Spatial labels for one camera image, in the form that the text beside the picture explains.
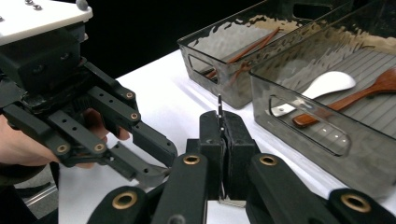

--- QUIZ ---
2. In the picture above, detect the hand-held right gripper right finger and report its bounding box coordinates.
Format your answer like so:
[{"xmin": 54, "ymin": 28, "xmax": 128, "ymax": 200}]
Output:
[{"xmin": 223, "ymin": 109, "xmax": 262, "ymax": 201}]

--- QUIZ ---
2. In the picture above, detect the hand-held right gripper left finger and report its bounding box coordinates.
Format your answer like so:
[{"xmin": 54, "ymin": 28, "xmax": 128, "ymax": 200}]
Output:
[{"xmin": 186, "ymin": 109, "xmax": 227, "ymax": 201}]

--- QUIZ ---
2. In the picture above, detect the silver serrated table knife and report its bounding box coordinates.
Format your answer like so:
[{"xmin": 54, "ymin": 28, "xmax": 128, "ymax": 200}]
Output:
[{"xmin": 217, "ymin": 93, "xmax": 247, "ymax": 209}]

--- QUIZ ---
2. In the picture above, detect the brown wooden chopstick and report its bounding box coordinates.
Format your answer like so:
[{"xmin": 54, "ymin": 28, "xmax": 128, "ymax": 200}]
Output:
[
  {"xmin": 204, "ymin": 26, "xmax": 282, "ymax": 80},
  {"xmin": 227, "ymin": 29, "xmax": 281, "ymax": 87}
]

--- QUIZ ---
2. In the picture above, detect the white ceramic spoon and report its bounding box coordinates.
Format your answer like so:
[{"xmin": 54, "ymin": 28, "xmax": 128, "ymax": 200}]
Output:
[{"xmin": 270, "ymin": 70, "xmax": 357, "ymax": 119}]

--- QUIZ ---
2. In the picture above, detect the brown wooden spoon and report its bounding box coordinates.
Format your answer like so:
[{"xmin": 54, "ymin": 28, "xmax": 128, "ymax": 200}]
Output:
[{"xmin": 291, "ymin": 67, "xmax": 396, "ymax": 128}]

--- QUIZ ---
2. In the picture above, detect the aluminium floor rail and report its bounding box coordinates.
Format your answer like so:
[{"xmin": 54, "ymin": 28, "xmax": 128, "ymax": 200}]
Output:
[{"xmin": 22, "ymin": 186, "xmax": 59, "ymax": 208}]

